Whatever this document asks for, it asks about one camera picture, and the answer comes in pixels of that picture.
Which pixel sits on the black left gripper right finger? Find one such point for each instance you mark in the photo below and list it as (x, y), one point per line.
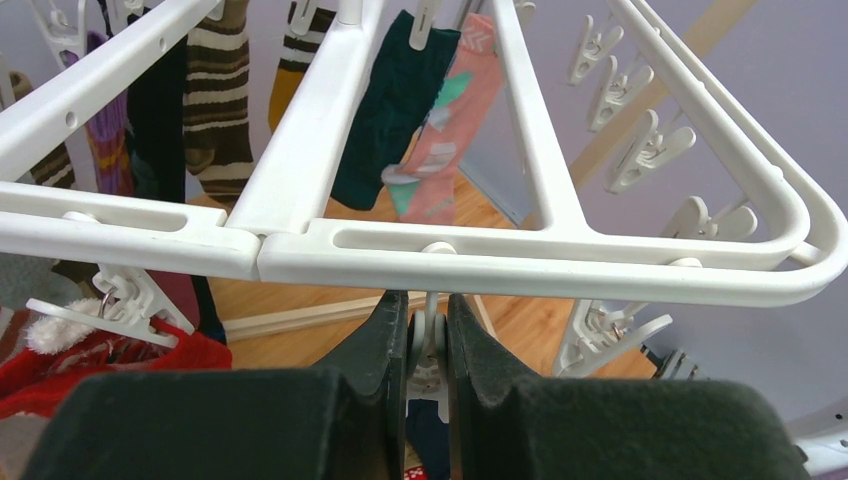
(509, 422)

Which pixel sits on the navy blue sock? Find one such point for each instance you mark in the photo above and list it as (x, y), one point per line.
(428, 436)

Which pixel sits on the purple yellow striped sock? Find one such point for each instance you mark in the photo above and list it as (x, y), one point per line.
(106, 135)

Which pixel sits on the grey sock orange cuff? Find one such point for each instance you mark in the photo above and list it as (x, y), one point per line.
(23, 278)

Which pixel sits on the mustard yellow striped sock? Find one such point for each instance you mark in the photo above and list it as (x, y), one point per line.
(215, 105)

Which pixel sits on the dark green sock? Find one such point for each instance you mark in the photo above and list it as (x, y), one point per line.
(402, 88)

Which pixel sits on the black blue white sock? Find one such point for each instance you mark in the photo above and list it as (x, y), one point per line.
(155, 115)

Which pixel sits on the pink green sock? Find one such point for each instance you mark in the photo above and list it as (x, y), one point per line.
(421, 187)

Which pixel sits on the red white sock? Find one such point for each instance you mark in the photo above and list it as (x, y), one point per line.
(35, 380)

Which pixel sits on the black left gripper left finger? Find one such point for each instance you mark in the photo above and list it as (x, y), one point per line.
(341, 418)

